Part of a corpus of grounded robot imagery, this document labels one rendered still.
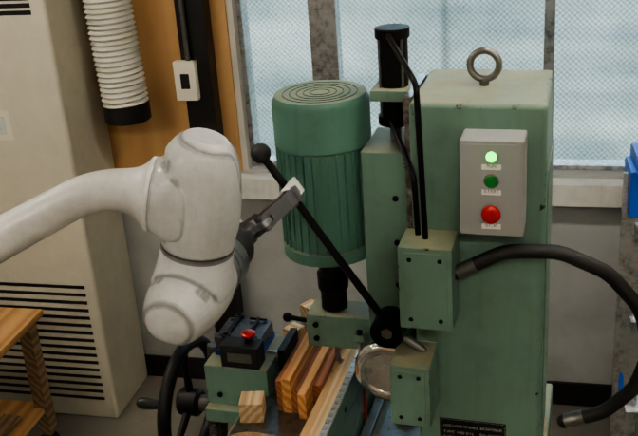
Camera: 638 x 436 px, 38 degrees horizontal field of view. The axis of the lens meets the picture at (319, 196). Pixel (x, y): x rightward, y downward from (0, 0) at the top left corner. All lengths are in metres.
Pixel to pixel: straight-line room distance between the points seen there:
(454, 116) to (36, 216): 0.66
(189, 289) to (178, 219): 0.10
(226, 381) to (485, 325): 0.55
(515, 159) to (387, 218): 0.29
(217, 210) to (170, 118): 2.01
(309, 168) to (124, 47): 1.51
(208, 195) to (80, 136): 1.95
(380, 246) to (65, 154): 1.63
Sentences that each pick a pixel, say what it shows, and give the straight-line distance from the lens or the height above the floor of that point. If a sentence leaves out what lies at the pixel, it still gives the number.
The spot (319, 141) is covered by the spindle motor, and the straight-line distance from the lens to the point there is 1.58.
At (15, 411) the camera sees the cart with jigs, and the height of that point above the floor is 0.18.
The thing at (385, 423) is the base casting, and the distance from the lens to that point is 1.95.
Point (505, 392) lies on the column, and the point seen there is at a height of 0.99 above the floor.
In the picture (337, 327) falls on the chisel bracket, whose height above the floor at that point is 1.05.
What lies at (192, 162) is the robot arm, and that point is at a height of 1.56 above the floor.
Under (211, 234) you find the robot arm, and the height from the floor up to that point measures 1.46.
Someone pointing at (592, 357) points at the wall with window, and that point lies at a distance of 3.34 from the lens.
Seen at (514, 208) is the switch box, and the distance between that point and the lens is 1.47.
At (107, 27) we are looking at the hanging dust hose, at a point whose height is 1.40.
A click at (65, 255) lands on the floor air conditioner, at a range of 3.24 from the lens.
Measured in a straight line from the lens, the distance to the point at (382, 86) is 1.60.
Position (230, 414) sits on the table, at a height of 0.86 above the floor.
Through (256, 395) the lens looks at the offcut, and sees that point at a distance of 1.81.
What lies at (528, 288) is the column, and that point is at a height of 1.20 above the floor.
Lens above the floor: 1.94
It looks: 22 degrees down
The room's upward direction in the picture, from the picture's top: 4 degrees counter-clockwise
